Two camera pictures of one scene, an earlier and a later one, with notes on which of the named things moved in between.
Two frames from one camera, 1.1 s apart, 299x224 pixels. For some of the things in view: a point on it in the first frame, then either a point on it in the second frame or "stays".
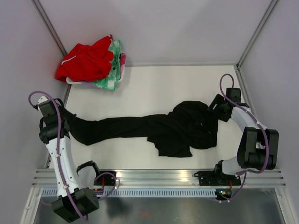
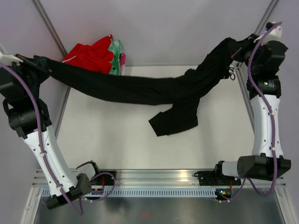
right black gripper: x=218 y=100 to x=238 y=55
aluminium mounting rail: x=167 y=178 stays
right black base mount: x=217 y=177 stays
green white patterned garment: x=109 y=81 stays
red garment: x=84 y=63 stays
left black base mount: x=106 y=179 stays
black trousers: x=188 y=125 to x=184 y=91
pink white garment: x=122 y=60 stays
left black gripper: x=70 y=116 to x=39 y=65
